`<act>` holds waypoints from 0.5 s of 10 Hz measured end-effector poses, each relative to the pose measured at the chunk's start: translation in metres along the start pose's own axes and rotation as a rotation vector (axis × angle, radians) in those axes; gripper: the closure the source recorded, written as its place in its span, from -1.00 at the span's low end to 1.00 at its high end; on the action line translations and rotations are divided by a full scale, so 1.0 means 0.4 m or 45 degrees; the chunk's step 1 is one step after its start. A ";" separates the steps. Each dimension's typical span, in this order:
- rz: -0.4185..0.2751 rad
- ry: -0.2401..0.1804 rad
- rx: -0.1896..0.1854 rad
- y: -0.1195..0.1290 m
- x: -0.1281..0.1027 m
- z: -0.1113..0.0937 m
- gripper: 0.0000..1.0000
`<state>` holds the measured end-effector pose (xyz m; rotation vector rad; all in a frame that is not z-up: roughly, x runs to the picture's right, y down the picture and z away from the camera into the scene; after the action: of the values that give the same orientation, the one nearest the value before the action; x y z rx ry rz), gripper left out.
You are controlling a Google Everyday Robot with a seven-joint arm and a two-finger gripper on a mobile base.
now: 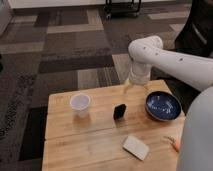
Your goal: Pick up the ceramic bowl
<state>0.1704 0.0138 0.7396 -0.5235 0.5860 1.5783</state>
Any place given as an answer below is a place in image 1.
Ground white rectangular sponge block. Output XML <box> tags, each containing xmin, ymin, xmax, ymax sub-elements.
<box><xmin>123</xmin><ymin>135</ymin><xmax>149</xmax><ymax>160</ymax></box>

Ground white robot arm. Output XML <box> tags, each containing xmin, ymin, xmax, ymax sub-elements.
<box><xmin>124</xmin><ymin>35</ymin><xmax>213</xmax><ymax>171</ymax></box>

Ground small black box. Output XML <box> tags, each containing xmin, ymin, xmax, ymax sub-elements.
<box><xmin>113</xmin><ymin>104</ymin><xmax>126</xmax><ymax>120</ymax></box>

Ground white plastic cup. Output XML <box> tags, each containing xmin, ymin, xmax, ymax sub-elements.
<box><xmin>69</xmin><ymin>93</ymin><xmax>91</xmax><ymax>118</ymax></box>

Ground orange carrot toy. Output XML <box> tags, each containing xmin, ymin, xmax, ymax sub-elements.
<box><xmin>166</xmin><ymin>136</ymin><xmax>180</xmax><ymax>152</ymax></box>

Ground black office chair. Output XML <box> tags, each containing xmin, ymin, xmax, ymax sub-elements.
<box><xmin>151</xmin><ymin>0</ymin><xmax>213</xmax><ymax>113</ymax></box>

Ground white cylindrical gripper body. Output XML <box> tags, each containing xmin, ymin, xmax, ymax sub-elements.
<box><xmin>129</xmin><ymin>62</ymin><xmax>151</xmax><ymax>85</ymax></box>

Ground dark blue ceramic bowl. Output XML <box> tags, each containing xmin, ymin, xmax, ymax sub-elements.
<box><xmin>145</xmin><ymin>91</ymin><xmax>182</xmax><ymax>122</ymax></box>

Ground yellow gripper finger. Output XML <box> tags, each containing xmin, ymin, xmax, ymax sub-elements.
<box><xmin>123</xmin><ymin>78</ymin><xmax>131</xmax><ymax>93</ymax></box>
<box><xmin>143</xmin><ymin>83</ymin><xmax>149</xmax><ymax>91</ymax></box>

